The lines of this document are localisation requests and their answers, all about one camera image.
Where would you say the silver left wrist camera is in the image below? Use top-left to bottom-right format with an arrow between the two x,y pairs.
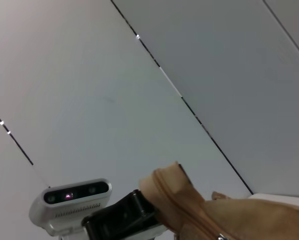
28,178 -> 113,237

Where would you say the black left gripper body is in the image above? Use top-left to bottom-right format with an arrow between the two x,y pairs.
81,192 -> 150,240

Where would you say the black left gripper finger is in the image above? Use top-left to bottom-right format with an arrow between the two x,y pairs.
177,163 -> 194,187
131,189 -> 163,231

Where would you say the khaki canvas food bag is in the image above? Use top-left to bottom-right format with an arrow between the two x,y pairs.
138,161 -> 299,240

